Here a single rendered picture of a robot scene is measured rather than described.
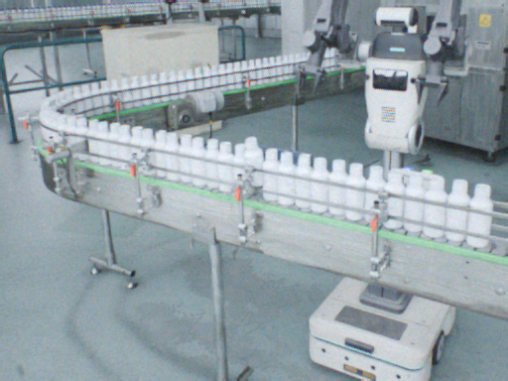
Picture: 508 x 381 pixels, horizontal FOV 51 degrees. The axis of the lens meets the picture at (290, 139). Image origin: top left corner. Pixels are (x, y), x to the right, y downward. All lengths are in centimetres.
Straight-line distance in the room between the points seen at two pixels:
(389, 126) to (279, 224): 71
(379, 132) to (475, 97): 308
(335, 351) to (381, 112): 105
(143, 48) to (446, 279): 456
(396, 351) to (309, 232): 85
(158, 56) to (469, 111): 315
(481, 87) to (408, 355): 330
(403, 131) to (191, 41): 405
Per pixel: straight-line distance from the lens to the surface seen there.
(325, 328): 245
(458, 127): 540
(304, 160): 164
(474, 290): 156
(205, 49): 605
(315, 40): 198
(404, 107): 216
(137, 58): 565
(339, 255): 166
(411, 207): 154
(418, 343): 238
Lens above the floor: 170
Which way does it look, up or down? 17 degrees down
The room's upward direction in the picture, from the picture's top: 1 degrees counter-clockwise
